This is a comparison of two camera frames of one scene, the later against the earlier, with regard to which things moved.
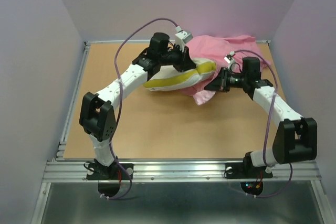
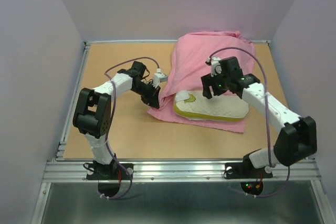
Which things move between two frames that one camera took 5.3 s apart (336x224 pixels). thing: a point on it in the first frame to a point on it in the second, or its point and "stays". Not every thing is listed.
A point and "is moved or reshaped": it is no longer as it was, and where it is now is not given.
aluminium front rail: (176, 172) stays
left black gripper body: (174, 57) to (146, 91)
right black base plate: (240, 170) stays
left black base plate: (115, 171) stays
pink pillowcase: (216, 49) is moved or reshaped
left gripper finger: (187, 62) to (154, 101)
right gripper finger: (215, 85) to (206, 82)
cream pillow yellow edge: (168, 77) to (193, 104)
